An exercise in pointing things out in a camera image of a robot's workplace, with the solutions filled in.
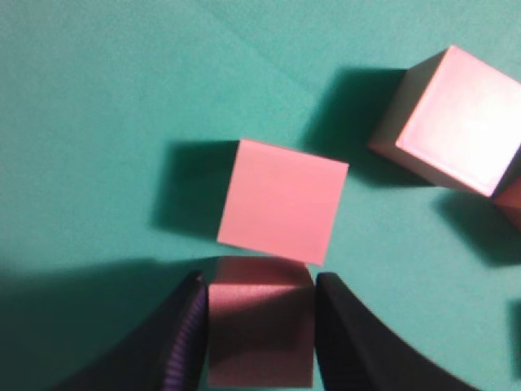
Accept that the red cube placed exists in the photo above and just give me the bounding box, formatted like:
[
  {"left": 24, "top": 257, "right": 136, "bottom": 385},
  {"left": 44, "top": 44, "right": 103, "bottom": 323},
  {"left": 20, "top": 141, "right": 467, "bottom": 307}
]
[
  {"left": 368, "top": 46, "right": 520, "bottom": 196},
  {"left": 494, "top": 177, "right": 521, "bottom": 230},
  {"left": 208, "top": 256, "right": 315, "bottom": 389}
]

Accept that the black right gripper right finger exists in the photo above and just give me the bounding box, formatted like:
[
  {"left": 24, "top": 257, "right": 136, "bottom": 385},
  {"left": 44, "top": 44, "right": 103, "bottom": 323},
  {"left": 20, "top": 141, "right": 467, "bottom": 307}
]
[{"left": 315, "top": 272, "right": 474, "bottom": 390}]

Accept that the green cloth backdrop and cover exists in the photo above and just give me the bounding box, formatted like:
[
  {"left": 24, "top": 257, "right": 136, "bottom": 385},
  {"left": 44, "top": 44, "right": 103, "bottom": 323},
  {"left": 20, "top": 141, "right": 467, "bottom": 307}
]
[{"left": 1, "top": 1, "right": 520, "bottom": 390}]

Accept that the red cube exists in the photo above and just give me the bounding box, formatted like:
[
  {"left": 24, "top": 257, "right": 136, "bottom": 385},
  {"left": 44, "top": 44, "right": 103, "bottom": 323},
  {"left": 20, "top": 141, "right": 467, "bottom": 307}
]
[{"left": 217, "top": 139, "right": 348, "bottom": 266}]

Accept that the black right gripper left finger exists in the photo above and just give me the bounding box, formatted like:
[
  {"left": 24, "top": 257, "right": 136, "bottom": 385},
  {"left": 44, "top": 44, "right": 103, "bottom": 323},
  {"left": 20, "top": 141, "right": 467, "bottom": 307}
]
[{"left": 54, "top": 270, "right": 208, "bottom": 390}]

